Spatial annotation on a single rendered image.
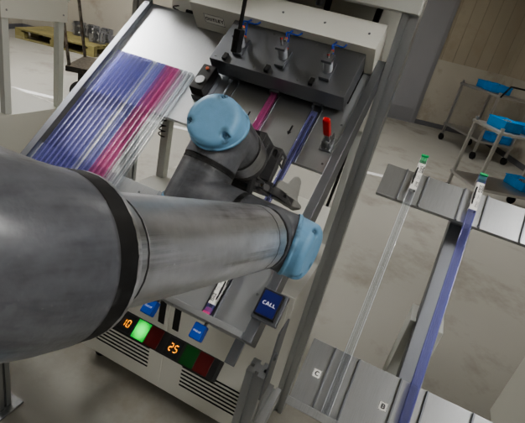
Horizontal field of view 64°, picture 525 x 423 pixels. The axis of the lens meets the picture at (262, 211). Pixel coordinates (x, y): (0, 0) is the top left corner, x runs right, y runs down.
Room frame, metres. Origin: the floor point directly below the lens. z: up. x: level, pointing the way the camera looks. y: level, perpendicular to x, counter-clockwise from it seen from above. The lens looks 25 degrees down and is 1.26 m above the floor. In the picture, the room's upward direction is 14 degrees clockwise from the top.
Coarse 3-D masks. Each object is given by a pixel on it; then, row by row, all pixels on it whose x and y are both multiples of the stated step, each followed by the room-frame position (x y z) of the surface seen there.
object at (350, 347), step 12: (408, 192) 0.76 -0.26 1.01; (408, 204) 0.74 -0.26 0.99; (396, 228) 0.70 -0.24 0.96; (396, 240) 0.69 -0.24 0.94; (384, 252) 0.67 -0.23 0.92; (384, 264) 0.65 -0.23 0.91; (372, 288) 0.62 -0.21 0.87; (372, 300) 0.60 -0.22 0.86; (360, 312) 0.59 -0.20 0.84; (360, 324) 0.57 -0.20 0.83; (348, 348) 0.54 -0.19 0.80; (348, 360) 0.53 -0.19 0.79; (336, 372) 0.51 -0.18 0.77; (336, 384) 0.50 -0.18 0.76; (336, 396) 0.49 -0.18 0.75; (324, 408) 0.47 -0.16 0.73
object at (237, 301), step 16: (128, 192) 0.84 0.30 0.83; (144, 192) 0.84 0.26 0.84; (160, 192) 0.83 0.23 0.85; (256, 272) 0.70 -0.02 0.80; (272, 272) 0.70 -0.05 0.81; (208, 288) 0.67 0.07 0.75; (240, 288) 0.67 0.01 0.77; (256, 288) 0.67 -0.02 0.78; (192, 304) 0.65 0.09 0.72; (224, 304) 0.65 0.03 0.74; (240, 304) 0.65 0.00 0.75; (224, 320) 0.63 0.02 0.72; (240, 320) 0.63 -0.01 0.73
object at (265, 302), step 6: (264, 294) 0.63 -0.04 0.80; (270, 294) 0.63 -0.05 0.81; (276, 294) 0.63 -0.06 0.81; (264, 300) 0.62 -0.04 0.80; (270, 300) 0.62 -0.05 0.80; (276, 300) 0.62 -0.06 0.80; (258, 306) 0.61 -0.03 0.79; (264, 306) 0.61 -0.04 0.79; (270, 306) 0.61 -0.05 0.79; (276, 306) 0.61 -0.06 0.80; (258, 312) 0.60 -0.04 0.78; (264, 312) 0.60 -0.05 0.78; (270, 312) 0.60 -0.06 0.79; (270, 318) 0.59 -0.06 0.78
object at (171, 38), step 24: (144, 24) 1.24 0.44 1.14; (168, 24) 1.23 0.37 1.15; (192, 24) 1.23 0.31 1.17; (120, 48) 1.17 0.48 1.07; (144, 48) 1.17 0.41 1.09; (168, 48) 1.17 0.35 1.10; (192, 48) 1.16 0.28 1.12; (192, 72) 1.10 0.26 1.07; (240, 96) 1.03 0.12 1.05; (264, 96) 1.03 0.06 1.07; (288, 96) 1.03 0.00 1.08; (360, 96) 1.02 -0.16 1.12; (264, 120) 0.97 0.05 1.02; (288, 120) 0.97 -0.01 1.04; (336, 120) 0.97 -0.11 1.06; (288, 144) 0.92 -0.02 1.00; (312, 144) 0.92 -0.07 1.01; (312, 168) 0.88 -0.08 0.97
